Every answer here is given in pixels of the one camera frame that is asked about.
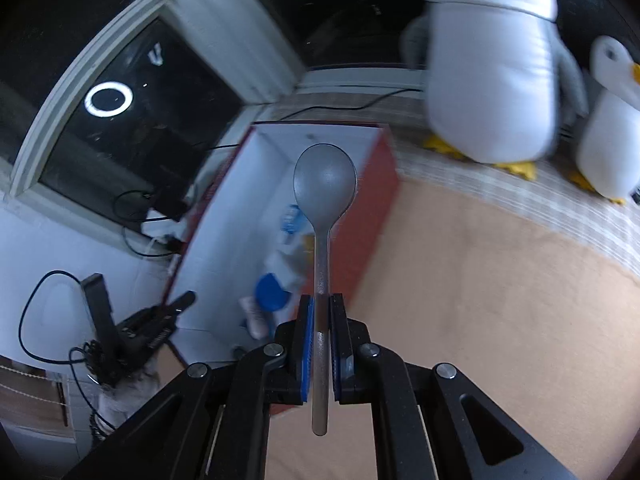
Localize blue round tape measure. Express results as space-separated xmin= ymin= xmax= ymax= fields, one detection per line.
xmin=254 ymin=273 xmax=291 ymax=313

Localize white wall charger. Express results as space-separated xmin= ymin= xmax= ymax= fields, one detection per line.
xmin=265 ymin=245 xmax=312 ymax=292

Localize red white cardboard box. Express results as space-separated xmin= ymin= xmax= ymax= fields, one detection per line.
xmin=166 ymin=122 xmax=399 ymax=366

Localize grey metal spoon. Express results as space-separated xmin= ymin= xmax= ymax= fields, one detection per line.
xmin=293 ymin=143 xmax=357 ymax=437

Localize pink white tube bottle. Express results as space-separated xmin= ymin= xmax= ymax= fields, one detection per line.
xmin=239 ymin=296 xmax=270 ymax=340

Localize small clear blue bottle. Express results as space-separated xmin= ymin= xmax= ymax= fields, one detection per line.
xmin=281 ymin=204 xmax=307 ymax=236

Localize white gloved hand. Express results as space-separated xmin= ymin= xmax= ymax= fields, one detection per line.
xmin=96 ymin=356 xmax=160 ymax=434

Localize white power strip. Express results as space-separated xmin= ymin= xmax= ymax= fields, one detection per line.
xmin=141 ymin=218 xmax=186 ymax=258

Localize large plush penguin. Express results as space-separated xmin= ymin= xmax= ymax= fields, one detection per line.
xmin=401 ymin=0 xmax=588 ymax=181

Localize small plush penguin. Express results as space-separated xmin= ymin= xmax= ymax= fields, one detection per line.
xmin=570 ymin=36 xmax=639 ymax=204

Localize phone on gripper mount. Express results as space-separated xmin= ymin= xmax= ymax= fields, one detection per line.
xmin=80 ymin=273 xmax=119 ymax=353

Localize black cable on sill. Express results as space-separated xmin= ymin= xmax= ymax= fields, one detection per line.
xmin=252 ymin=86 xmax=426 ymax=126

